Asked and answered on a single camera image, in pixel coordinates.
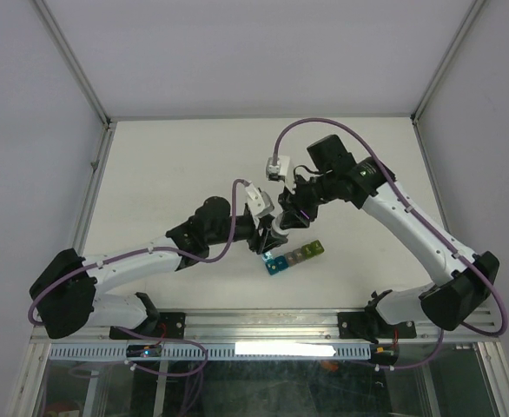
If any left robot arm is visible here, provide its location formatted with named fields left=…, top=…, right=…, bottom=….
left=29, top=196, right=288, bottom=340

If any white pill bottle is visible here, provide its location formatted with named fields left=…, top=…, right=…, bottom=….
left=270, top=225, right=288, bottom=242

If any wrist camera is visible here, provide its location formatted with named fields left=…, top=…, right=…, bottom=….
left=265, top=156, right=293, bottom=183
left=245, top=183, right=274, bottom=218

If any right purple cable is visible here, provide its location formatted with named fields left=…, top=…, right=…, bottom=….
left=272, top=117, right=509, bottom=373

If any aluminium mounting rail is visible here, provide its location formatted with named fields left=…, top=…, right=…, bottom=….
left=30, top=307, right=500, bottom=344

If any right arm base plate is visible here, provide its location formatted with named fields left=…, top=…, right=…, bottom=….
left=337, top=310, right=417, bottom=343

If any purple cable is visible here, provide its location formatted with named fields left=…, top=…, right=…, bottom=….
left=28, top=178, right=255, bottom=417
left=272, top=117, right=509, bottom=373

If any right aluminium frame post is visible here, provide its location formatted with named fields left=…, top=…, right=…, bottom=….
left=410, top=0, right=489, bottom=123

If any white slotted cable duct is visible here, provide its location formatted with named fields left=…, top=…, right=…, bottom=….
left=50, top=342, right=371, bottom=361

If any aluminium frame post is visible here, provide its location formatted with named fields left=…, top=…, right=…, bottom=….
left=31, top=0, right=110, bottom=125
left=410, top=0, right=489, bottom=123

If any left aluminium frame post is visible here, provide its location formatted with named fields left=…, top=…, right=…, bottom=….
left=31, top=0, right=110, bottom=125

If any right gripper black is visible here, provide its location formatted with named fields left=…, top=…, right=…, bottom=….
left=277, top=172, right=337, bottom=229

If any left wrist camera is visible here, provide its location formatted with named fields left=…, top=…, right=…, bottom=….
left=245, top=183, right=274, bottom=218

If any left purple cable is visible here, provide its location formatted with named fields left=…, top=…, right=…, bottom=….
left=28, top=178, right=255, bottom=417

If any weekly pill organizer strip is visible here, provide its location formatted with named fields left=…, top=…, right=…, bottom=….
left=261, top=240, right=325, bottom=275

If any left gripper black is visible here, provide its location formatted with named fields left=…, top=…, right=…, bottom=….
left=207, top=214, right=288, bottom=252

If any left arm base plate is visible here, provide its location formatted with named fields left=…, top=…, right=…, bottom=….
left=109, top=311, right=187, bottom=340

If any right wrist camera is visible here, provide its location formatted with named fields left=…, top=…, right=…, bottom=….
left=265, top=156, right=293, bottom=183

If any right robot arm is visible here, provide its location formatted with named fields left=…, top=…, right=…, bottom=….
left=267, top=135, right=499, bottom=336

